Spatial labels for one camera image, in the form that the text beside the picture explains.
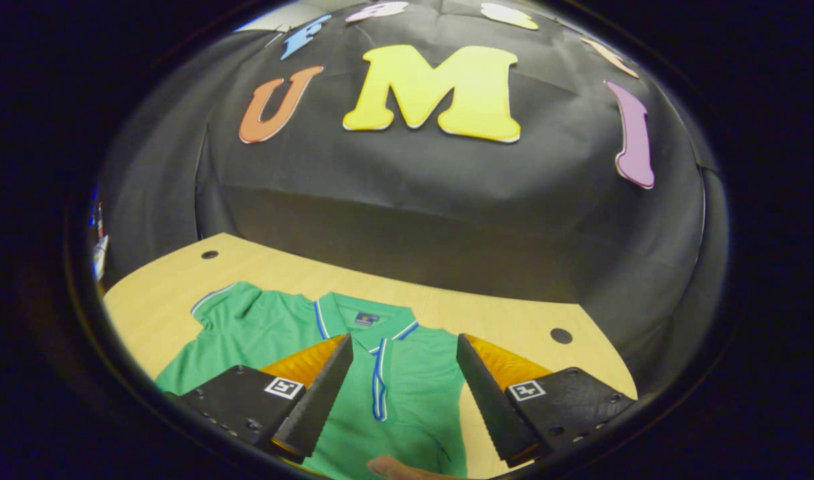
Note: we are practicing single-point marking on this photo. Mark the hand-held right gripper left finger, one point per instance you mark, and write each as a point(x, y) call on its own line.
point(316, 406)

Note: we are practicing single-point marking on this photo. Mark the white side table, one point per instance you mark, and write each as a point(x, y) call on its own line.
point(100, 256)

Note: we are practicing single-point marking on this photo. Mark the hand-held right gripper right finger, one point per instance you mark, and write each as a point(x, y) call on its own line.
point(490, 406)

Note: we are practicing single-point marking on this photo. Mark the green T-shirt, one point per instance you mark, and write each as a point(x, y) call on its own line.
point(420, 380)

